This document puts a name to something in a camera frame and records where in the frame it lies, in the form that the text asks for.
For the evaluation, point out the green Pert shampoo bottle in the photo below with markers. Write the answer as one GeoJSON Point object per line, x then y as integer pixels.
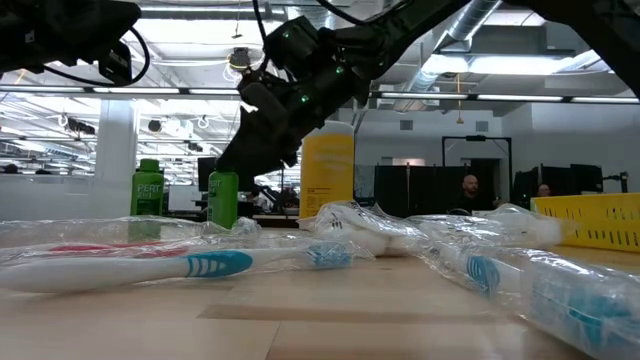
{"type": "Point", "coordinates": [223, 200]}
{"type": "Point", "coordinates": [147, 190]}

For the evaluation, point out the clear bagged vanity pack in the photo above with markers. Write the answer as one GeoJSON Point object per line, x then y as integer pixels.
{"type": "Point", "coordinates": [360, 235]}
{"type": "Point", "coordinates": [525, 230]}

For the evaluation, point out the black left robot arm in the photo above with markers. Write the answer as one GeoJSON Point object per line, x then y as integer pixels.
{"type": "Point", "coordinates": [60, 25]}

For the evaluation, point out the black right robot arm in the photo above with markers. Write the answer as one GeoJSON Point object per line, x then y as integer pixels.
{"type": "Point", "coordinates": [400, 25]}

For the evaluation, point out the yellow bottle white cap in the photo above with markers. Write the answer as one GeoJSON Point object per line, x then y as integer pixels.
{"type": "Point", "coordinates": [327, 175]}

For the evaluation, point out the black computer monitor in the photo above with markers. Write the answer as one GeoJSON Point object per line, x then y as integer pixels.
{"type": "Point", "coordinates": [206, 172]}

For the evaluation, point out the round ceiling-mounted device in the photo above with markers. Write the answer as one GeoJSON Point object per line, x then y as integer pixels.
{"type": "Point", "coordinates": [240, 59]}

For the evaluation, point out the wrapped blue white toothbrush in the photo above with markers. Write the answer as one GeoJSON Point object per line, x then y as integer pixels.
{"type": "Point", "coordinates": [575, 295]}
{"type": "Point", "coordinates": [215, 263]}

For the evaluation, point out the black partition panels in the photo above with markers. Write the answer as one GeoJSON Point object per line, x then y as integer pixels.
{"type": "Point", "coordinates": [415, 190]}

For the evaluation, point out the long ceiling light strip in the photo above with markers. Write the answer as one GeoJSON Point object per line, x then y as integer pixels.
{"type": "Point", "coordinates": [520, 98]}
{"type": "Point", "coordinates": [135, 90]}

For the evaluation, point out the white building pillar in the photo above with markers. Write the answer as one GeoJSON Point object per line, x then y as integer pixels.
{"type": "Point", "coordinates": [116, 160]}

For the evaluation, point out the person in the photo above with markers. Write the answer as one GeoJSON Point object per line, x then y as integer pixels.
{"type": "Point", "coordinates": [470, 192]}
{"type": "Point", "coordinates": [543, 190]}

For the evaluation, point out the wrapped red white toothbrush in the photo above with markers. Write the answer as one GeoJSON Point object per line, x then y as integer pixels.
{"type": "Point", "coordinates": [100, 248]}

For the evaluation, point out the yellow slotted plastic basket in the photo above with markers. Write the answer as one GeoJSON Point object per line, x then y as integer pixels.
{"type": "Point", "coordinates": [590, 220]}

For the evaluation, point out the black metal frame stand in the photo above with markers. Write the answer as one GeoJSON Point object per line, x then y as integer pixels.
{"type": "Point", "coordinates": [476, 138]}

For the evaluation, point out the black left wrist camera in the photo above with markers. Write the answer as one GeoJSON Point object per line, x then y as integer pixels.
{"type": "Point", "coordinates": [116, 62]}

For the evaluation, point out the silver ceiling air duct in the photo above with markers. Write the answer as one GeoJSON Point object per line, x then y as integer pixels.
{"type": "Point", "coordinates": [470, 20]}

